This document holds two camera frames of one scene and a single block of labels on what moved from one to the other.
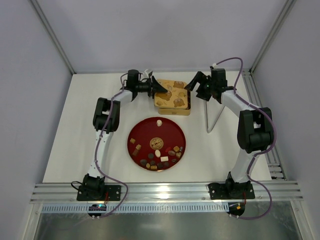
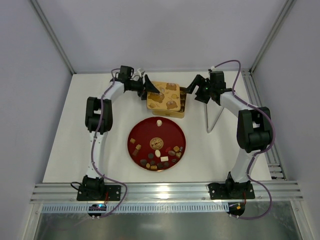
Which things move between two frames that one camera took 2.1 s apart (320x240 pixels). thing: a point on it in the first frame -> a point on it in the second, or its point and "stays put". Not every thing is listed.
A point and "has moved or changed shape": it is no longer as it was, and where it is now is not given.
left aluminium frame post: [54, 35] stays put
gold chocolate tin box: [176, 101] has moved or changed shape
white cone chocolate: [159, 122] stays put
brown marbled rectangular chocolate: [135, 152] stays put
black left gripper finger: [156, 87] -> [149, 86]
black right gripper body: [201, 86] stays put
